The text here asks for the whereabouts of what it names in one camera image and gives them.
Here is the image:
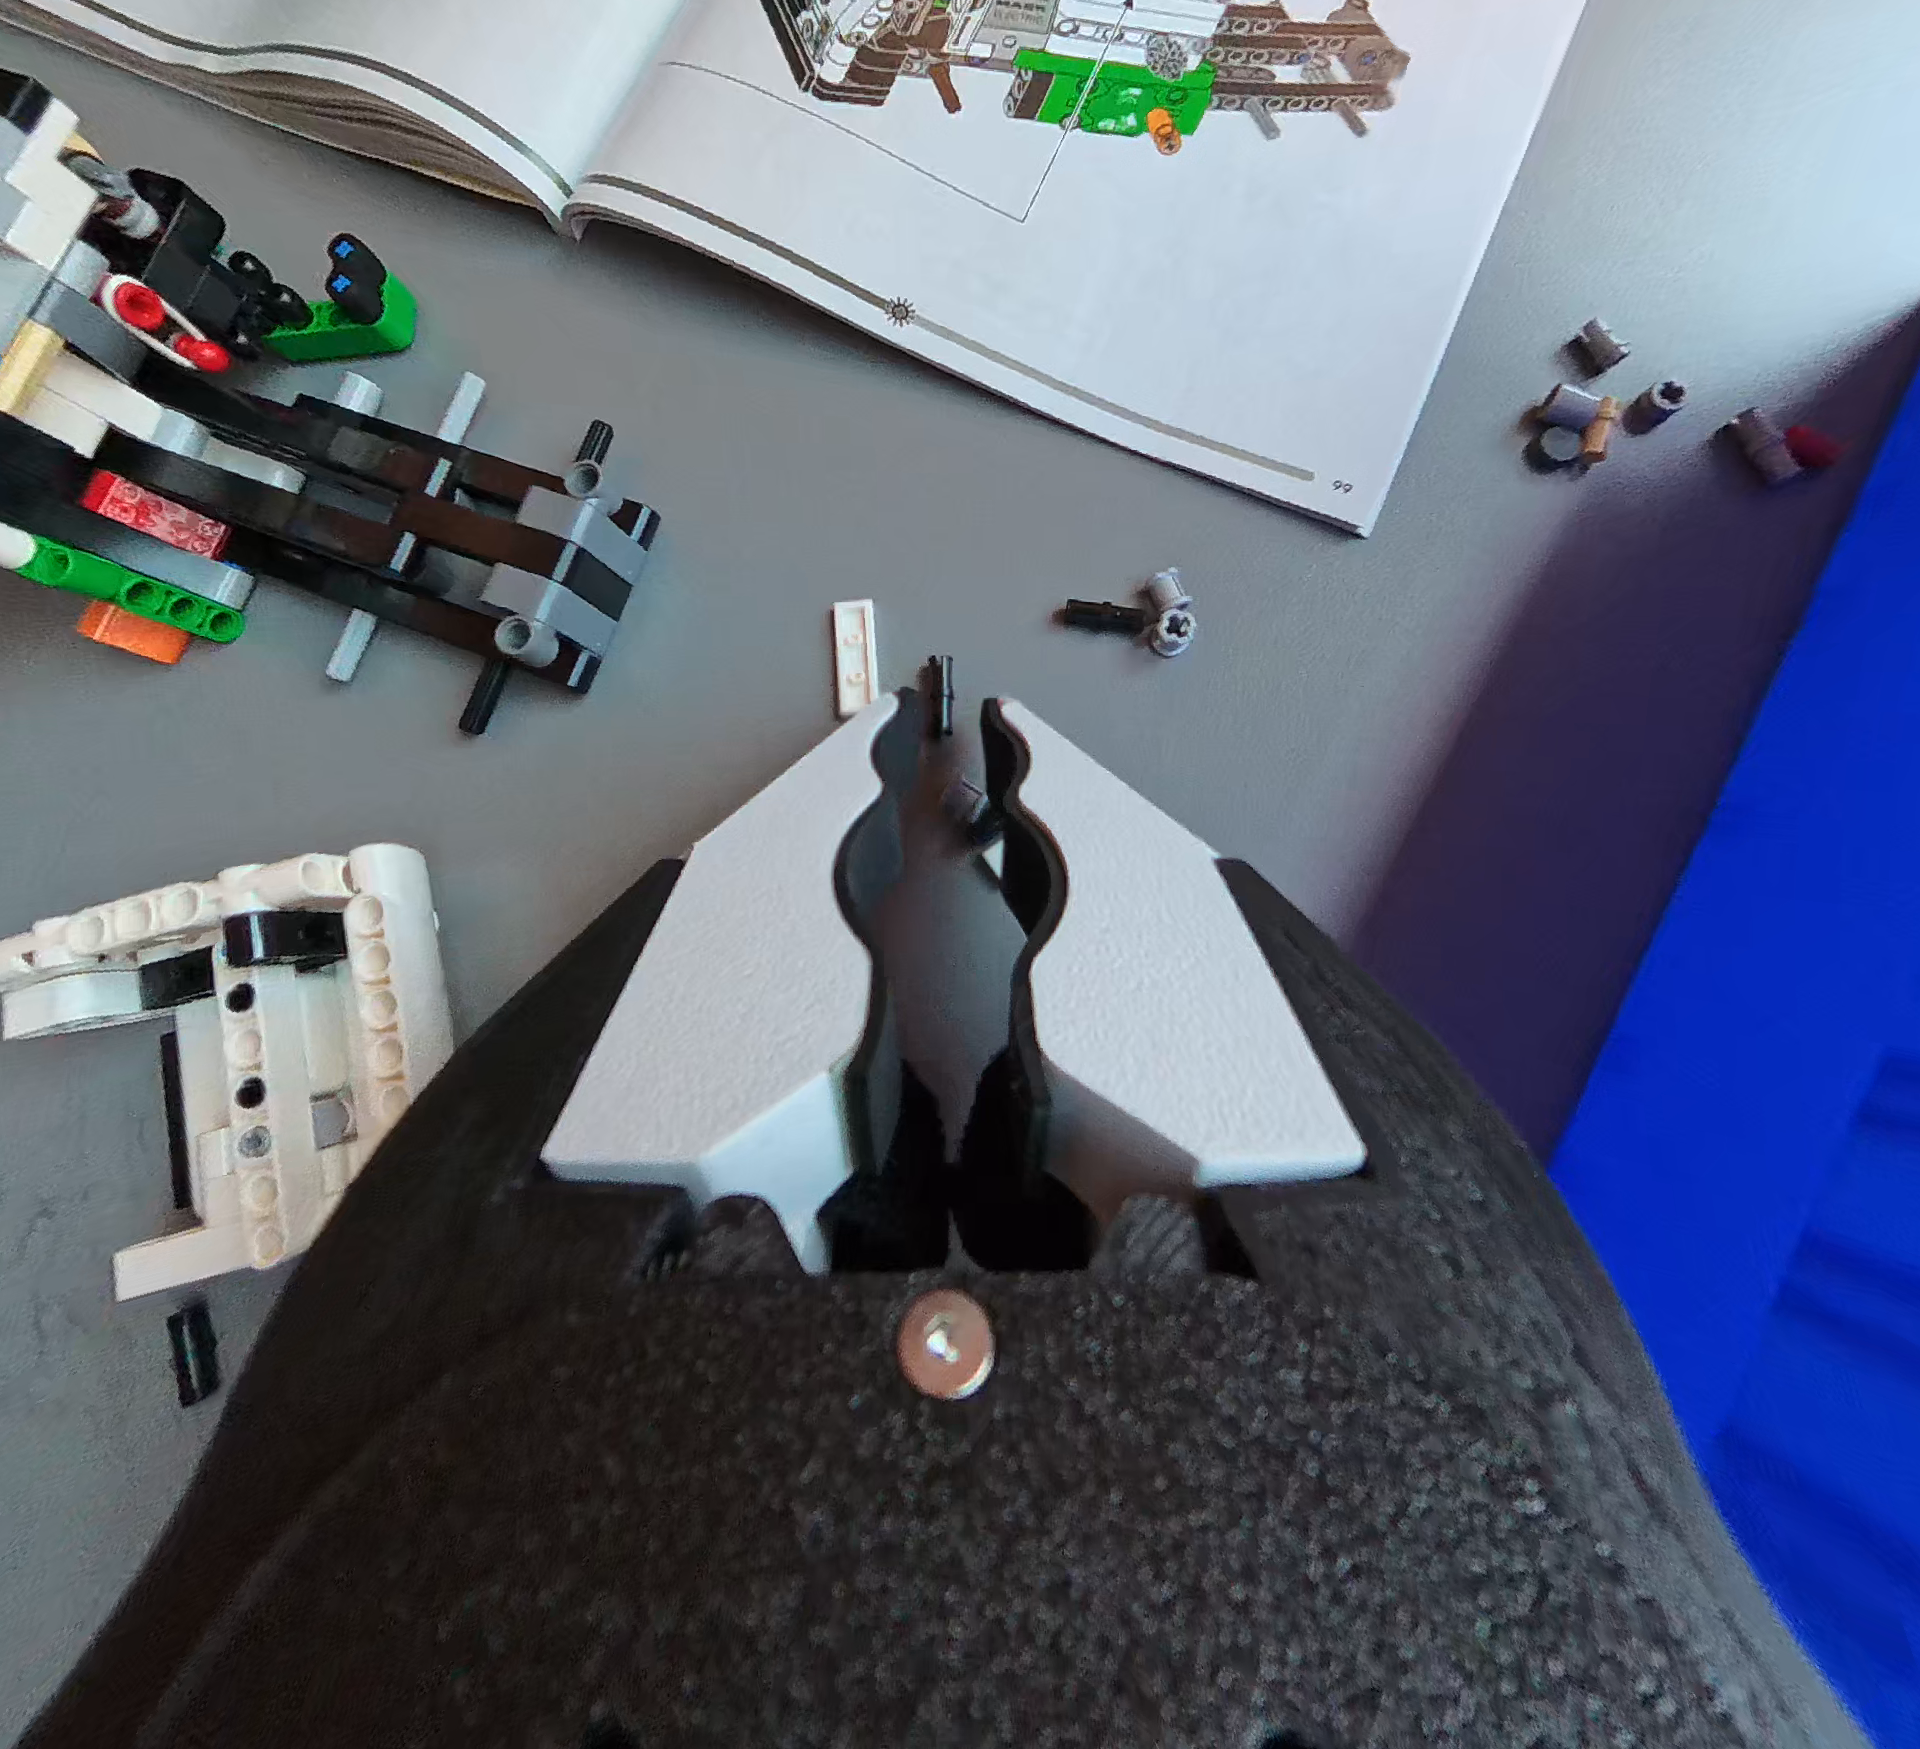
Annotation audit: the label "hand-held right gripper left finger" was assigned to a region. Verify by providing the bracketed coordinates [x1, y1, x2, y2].
[533, 690, 933, 1279]

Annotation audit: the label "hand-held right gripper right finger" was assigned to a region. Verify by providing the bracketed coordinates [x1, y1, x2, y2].
[982, 695, 1371, 1186]

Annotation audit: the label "white lego subassembly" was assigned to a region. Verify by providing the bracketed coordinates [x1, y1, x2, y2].
[0, 844, 455, 1301]

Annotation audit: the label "partly built lego truck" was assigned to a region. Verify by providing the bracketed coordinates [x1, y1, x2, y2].
[0, 68, 665, 736]

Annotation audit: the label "scattered small lego pieces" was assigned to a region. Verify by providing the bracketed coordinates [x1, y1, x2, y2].
[1527, 317, 1845, 479]

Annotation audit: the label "blue plastic bin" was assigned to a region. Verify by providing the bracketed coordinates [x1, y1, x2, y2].
[1549, 367, 1920, 1749]

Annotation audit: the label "open instruction booklet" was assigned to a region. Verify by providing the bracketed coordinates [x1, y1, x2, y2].
[0, 0, 1633, 540]

